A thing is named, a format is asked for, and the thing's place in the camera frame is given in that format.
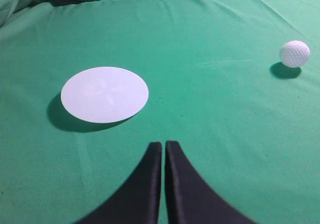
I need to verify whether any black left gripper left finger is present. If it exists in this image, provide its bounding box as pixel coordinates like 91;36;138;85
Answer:
76;142;162;224

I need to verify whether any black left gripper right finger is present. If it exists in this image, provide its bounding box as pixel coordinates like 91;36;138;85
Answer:
165;140;254;224

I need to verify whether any white dimpled golf ball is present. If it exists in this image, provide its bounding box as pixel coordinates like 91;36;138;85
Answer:
279;40;311;68

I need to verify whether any white round flat plate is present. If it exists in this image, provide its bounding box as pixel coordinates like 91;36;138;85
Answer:
60;66;149;124

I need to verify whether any green cloth table cover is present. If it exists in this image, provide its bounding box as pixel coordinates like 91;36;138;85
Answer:
0;0;320;224

